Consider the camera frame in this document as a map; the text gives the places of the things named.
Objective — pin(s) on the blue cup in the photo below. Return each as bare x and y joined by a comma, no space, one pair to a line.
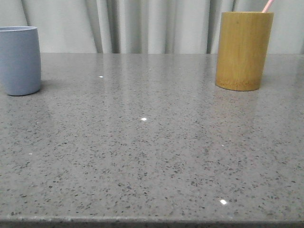
20,62

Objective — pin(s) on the bamboo wooden cup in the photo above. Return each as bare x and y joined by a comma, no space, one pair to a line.
243,43

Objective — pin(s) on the grey curtain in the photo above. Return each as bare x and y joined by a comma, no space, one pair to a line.
124,26

